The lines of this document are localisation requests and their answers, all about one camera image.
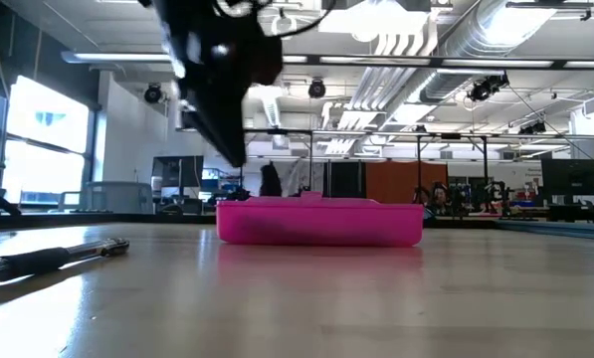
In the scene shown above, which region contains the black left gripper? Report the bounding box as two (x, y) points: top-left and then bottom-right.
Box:
(151, 0), (284, 168)

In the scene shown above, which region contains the pink plastic supply box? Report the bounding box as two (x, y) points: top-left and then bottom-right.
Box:
(215, 191), (426, 248)

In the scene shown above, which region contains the black monitor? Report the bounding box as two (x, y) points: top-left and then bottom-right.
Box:
(541, 158), (594, 203)
(150, 155), (204, 200)

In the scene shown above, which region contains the grey plastic bin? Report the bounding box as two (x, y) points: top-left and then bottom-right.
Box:
(80, 181), (154, 214)

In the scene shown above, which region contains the orange partition panel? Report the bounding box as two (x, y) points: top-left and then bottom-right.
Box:
(364, 161), (450, 205)

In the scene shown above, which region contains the person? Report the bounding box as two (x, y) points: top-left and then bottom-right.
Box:
(428, 182), (452, 210)

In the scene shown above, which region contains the black grip clear pen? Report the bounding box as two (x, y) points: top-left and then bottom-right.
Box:
(0, 237), (130, 283)

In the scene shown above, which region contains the black aluminium table frame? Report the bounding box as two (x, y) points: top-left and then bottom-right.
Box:
(0, 211), (594, 244)

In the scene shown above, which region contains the silver ceiling air duct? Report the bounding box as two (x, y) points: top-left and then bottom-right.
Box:
(350, 0), (561, 130)

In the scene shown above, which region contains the black overhead camera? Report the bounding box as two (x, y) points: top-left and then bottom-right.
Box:
(468, 74), (509, 103)

